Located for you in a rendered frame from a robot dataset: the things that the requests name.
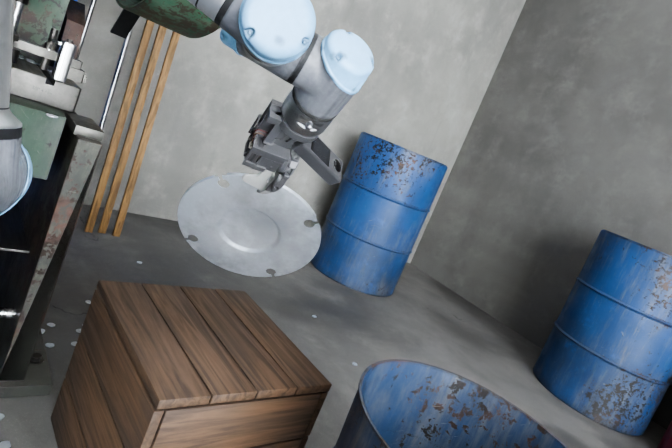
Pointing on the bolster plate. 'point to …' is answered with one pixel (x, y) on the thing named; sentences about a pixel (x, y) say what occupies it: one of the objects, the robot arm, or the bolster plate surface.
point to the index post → (63, 60)
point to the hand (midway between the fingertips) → (265, 186)
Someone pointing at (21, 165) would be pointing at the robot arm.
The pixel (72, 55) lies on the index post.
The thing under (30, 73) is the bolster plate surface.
